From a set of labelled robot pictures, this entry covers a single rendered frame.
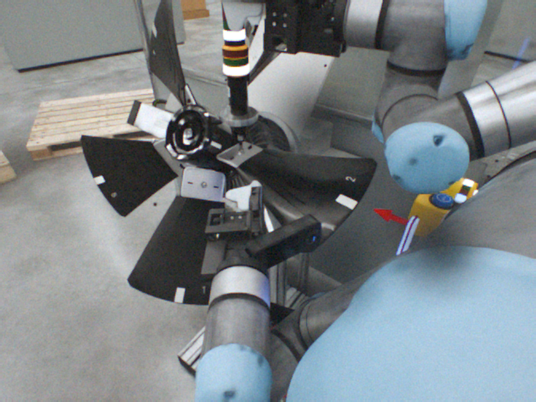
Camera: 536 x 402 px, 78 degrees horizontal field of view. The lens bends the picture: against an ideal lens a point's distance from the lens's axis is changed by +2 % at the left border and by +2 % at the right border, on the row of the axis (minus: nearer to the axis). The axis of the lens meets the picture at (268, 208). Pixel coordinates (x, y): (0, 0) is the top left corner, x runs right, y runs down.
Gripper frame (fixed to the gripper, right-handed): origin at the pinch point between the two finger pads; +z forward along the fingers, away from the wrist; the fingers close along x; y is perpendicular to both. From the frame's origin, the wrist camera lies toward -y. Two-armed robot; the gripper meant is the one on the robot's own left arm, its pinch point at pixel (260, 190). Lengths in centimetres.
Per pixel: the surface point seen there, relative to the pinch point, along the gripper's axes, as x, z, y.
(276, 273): 78, 44, 3
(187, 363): 106, 21, 45
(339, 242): 88, 69, -28
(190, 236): 12.7, 2.8, 16.5
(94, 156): 3.4, 24.3, 42.1
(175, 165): 4.9, 19.1, 20.9
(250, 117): -9.4, 9.5, 0.7
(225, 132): -4.5, 14.7, 6.9
